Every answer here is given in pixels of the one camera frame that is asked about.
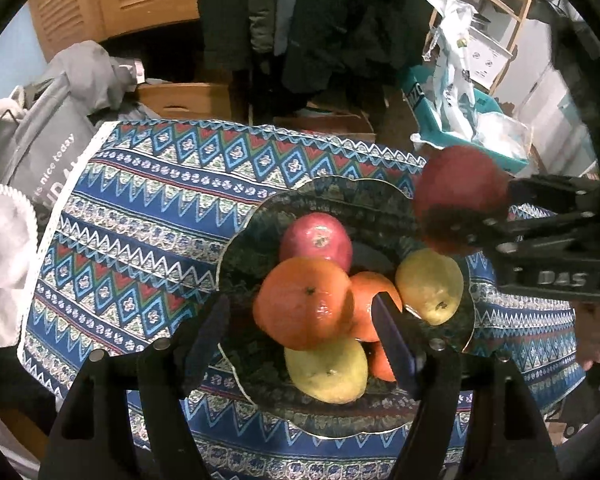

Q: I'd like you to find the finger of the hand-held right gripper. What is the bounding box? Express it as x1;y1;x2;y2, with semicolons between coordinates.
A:
507;175;600;206
422;207;600;265

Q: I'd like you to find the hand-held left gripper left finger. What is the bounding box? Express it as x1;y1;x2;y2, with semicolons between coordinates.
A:
45;292;231;480

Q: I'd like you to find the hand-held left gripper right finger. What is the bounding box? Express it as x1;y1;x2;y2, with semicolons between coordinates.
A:
371;294;561;480

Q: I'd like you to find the small tangerine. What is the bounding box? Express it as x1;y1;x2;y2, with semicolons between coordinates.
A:
367;341;397;383

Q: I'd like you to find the orange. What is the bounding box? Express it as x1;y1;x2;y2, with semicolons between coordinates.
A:
252;256;356;352
349;271;403;343

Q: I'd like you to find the red apple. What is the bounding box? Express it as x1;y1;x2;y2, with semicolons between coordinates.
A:
279;212;354;276
412;145;511;256

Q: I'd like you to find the yellow pear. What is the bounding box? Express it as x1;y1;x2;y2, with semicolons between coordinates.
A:
395;249;465;326

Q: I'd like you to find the green mango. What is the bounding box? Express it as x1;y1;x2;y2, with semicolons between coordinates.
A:
283;335;370;405

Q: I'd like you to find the dark green glass plate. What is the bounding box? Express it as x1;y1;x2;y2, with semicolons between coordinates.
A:
215;176;477;438

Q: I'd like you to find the person's right hand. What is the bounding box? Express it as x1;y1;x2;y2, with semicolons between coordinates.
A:
575;305;600;372

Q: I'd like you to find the clear plastic bag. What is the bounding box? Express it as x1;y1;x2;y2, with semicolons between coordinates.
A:
472;111;531;161

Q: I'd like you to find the teal plastic crate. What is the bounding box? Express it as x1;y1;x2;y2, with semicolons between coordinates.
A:
400;65;531;171

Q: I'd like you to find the white floral bag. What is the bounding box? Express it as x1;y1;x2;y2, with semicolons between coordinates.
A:
422;0;481;141

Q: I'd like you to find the blue patterned tablecloth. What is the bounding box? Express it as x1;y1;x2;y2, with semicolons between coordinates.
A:
17;119;588;480

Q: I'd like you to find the wooden shelf rack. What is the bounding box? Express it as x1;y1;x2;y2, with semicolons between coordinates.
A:
425;0;541;96

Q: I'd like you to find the cardboard box with red label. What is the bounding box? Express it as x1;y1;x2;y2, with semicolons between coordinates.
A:
272;102;378;141

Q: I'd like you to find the white towel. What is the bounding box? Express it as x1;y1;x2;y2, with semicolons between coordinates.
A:
0;177;43;348

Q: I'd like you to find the wooden drawer box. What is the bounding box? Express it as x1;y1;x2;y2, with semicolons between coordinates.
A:
136;82;233;121

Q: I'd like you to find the black hanging jacket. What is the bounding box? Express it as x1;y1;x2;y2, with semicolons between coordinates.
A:
197;0;431;111

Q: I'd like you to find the grey tote bag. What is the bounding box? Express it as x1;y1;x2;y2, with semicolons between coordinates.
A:
0;77;98;201

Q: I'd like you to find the grey clothing pile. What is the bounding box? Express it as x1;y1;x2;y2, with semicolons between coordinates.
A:
42;40;148;111

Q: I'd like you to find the grey hanging jacket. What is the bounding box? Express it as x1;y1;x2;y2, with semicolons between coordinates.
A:
250;0;301;56

